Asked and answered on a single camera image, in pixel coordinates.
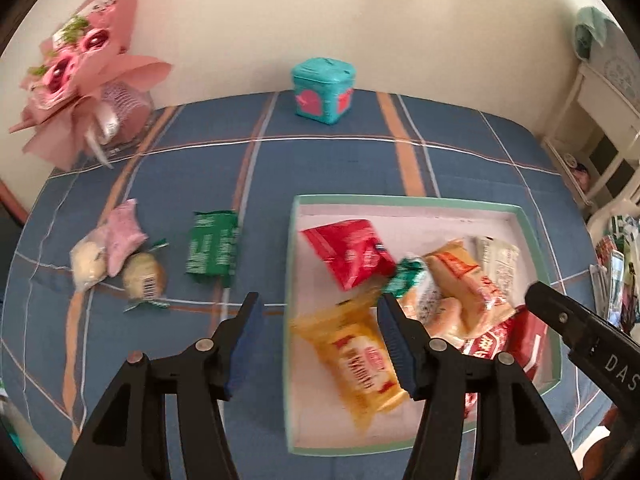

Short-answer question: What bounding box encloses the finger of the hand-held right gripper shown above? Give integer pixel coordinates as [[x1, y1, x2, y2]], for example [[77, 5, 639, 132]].
[[525, 281, 601, 357]]

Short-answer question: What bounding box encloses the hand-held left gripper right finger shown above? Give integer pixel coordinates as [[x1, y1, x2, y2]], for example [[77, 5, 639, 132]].
[[376, 294, 583, 480]]

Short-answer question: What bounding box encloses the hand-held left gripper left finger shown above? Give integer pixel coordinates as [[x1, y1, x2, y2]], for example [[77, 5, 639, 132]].
[[60, 291, 265, 480]]

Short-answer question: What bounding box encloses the square red snack packet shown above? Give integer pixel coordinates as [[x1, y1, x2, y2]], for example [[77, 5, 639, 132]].
[[505, 307, 550, 386]]

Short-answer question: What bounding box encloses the yellow snack packet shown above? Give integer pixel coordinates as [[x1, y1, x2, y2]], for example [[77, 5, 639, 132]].
[[291, 297, 408, 431]]

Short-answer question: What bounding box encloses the green white snack packet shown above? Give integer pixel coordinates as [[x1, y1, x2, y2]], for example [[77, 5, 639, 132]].
[[382, 255, 441, 326]]

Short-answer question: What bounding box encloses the long red snack packet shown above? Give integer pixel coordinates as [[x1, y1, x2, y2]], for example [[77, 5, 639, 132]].
[[462, 317, 518, 418]]

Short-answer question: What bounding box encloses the cream orange snack packet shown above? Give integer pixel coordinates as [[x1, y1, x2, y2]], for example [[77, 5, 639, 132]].
[[422, 238, 517, 341]]

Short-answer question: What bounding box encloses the green-rimmed white tray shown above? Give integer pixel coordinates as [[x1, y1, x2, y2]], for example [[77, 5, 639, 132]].
[[284, 194, 562, 457]]

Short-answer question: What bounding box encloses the silver beige snack packet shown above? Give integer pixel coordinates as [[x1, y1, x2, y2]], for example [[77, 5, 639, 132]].
[[472, 236, 521, 306]]

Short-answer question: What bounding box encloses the small red snack packet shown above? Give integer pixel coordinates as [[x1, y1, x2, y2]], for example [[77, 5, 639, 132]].
[[300, 219, 398, 291]]

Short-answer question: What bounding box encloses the clear wrapped round biscuit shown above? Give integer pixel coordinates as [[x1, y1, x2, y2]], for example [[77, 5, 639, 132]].
[[121, 237, 171, 313]]

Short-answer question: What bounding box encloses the pink snack packet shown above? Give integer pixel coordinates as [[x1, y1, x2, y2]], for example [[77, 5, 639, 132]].
[[106, 198, 147, 277]]

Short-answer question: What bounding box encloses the clear wrapped white pastry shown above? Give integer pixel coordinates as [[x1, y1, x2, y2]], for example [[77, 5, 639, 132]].
[[70, 227, 112, 292]]

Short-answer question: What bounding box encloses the blue plaid tablecloth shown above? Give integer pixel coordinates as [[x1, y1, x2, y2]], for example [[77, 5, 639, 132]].
[[0, 89, 613, 480]]

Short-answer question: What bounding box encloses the white wooden shelf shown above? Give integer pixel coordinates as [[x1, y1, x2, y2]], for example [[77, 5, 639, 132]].
[[542, 7, 640, 221]]

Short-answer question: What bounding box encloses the teal tin box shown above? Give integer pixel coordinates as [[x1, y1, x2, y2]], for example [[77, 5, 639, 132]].
[[291, 57, 357, 125]]

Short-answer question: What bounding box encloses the clear glass vase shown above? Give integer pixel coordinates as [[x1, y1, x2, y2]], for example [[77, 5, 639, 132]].
[[82, 82, 156, 153]]

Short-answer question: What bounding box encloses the pink furniture edge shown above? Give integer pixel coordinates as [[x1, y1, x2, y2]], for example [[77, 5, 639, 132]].
[[0, 180, 28, 226]]

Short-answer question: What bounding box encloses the teal cloth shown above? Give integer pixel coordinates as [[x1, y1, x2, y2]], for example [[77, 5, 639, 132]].
[[572, 6, 611, 61]]

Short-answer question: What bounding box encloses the pink flower bouquet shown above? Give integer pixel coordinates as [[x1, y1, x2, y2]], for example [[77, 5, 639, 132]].
[[9, 0, 173, 171]]

